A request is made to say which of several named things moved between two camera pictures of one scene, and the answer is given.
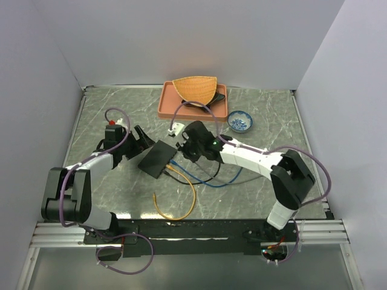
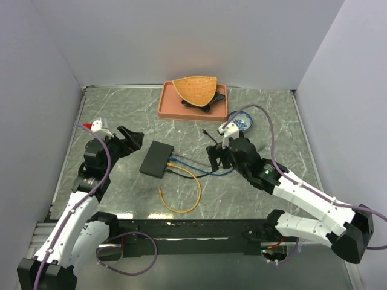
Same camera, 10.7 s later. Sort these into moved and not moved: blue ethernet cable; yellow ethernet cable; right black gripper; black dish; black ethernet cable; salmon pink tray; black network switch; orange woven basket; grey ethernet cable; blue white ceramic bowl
Moved: black ethernet cable; yellow ethernet cable; blue ethernet cable; grey ethernet cable; right black gripper
Not moved: black network switch; orange woven basket; salmon pink tray; black dish; blue white ceramic bowl
